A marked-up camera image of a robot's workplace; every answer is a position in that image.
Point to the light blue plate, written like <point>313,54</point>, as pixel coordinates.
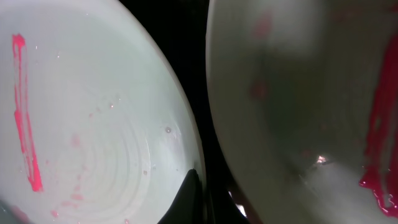
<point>95,126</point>

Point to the pale green dirty plate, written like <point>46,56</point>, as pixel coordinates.
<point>303,96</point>

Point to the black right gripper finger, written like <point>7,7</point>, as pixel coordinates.
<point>187,206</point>

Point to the round black tray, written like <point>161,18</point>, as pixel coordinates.
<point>179,29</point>

